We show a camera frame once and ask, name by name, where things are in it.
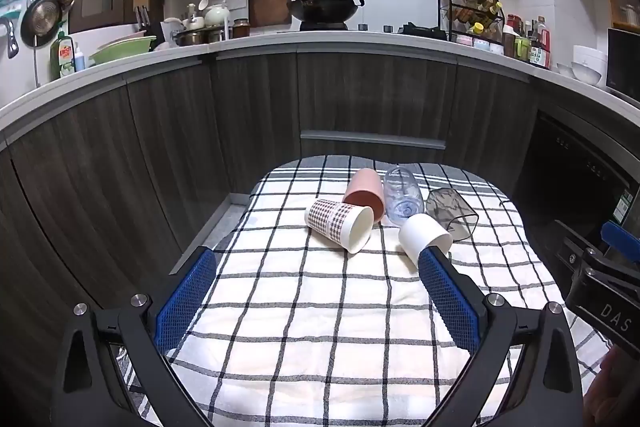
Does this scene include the black wok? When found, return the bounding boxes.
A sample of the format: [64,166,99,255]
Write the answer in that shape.
[282,0,365,24]

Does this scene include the white teapot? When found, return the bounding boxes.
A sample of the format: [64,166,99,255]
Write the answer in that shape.
[204,3,232,28]

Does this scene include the houndstooth patterned cup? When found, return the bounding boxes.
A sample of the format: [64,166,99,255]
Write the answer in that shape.
[305,198,375,254]

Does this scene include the pink cup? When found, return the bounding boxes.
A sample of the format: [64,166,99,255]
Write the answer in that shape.
[342,168,386,223]

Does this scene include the gas stove burner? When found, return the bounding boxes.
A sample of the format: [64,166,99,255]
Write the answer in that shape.
[299,21,351,32]

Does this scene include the white cup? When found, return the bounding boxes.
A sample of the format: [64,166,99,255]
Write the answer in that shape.
[398,213,453,271]

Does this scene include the knife block with knives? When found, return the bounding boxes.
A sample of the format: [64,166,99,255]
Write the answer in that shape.
[134,5,154,39]

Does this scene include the green dish soap bottle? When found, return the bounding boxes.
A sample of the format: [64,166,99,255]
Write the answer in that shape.
[50,31,76,81]

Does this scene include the black microwave oven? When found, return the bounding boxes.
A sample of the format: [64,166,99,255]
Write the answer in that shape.
[606,28,640,104]

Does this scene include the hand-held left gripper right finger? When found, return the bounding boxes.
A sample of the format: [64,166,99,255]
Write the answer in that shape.
[418,245,585,427]

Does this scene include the hanging steel frying pan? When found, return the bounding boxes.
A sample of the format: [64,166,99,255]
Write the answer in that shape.
[20,0,64,50]

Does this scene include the red lidded jar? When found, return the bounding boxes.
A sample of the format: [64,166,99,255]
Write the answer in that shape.
[502,14,521,58]

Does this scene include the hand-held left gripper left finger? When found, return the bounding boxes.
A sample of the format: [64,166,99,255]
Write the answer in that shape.
[50,246,218,427]

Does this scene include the pastel storage containers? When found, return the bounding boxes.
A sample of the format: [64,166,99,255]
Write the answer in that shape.
[456,34,505,56]

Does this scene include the black built-in dishwasher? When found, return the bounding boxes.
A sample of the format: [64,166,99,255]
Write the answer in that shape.
[515,107,640,269]

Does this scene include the black spice rack with bottles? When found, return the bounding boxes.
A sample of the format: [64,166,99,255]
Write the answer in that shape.
[438,0,505,44]

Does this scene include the person's right hand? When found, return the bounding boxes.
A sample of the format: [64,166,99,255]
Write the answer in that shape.
[582,348,640,427]

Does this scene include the steel pot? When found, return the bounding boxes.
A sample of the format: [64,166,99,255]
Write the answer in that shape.
[175,27,224,47]

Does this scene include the white jug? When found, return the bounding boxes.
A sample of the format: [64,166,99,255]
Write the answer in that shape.
[161,18,184,43]

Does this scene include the wood grain kitchen cabinet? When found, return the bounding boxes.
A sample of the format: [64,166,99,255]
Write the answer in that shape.
[0,43,538,427]

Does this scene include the black and white checked cloth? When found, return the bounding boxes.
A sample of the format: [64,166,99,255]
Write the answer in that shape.
[117,154,613,427]

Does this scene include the green plastic basin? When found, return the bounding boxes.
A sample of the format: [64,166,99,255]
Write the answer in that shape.
[90,35,157,66]

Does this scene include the sauce bottle with green label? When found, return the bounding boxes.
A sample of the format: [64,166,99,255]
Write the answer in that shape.
[530,17,551,69]

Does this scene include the smoky grey transparent cup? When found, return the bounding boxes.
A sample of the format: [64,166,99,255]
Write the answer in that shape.
[425,188,479,242]

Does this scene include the clear plastic cup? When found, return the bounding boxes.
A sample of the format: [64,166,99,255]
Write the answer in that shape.
[383,165,425,228]

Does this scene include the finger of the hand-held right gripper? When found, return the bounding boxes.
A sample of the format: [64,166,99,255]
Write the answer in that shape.
[601,222,640,264]

